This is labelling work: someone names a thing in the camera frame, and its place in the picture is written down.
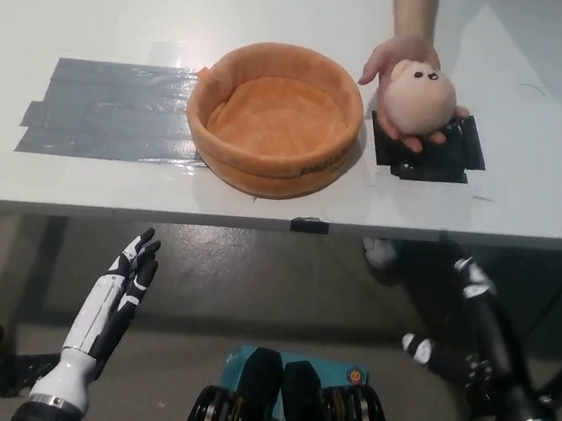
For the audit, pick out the black tape patch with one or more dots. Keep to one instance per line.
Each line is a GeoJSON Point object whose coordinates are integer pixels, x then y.
{"type": "Point", "coordinates": [463, 154]}

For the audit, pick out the dark metal table leg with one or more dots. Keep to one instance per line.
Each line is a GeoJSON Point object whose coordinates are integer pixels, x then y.
{"type": "Point", "coordinates": [49, 256]}

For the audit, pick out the white shoe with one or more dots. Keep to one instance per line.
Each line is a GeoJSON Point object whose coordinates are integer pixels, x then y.
{"type": "Point", "coordinates": [382, 254]}

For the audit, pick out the grey duct tape patch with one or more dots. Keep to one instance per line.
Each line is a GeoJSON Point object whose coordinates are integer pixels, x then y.
{"type": "Point", "coordinates": [111, 107]}

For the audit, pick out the white and black robot left hand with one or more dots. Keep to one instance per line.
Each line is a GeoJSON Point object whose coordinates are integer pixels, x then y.
{"type": "Point", "coordinates": [94, 311]}

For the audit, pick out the bare person hand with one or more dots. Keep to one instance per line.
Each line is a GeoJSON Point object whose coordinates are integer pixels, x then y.
{"type": "Point", "coordinates": [398, 52]}

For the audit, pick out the orange soft round basket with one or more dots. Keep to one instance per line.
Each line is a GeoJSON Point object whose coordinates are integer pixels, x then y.
{"type": "Point", "coordinates": [271, 114]}

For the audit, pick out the peach plush dumpling toy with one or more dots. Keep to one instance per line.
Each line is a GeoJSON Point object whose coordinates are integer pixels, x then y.
{"type": "Point", "coordinates": [418, 104]}

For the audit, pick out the small black tape strip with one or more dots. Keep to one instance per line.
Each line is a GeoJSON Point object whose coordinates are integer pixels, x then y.
{"type": "Point", "coordinates": [309, 225]}

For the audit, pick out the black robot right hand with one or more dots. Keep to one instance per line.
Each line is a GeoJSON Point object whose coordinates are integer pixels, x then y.
{"type": "Point", "coordinates": [495, 343]}

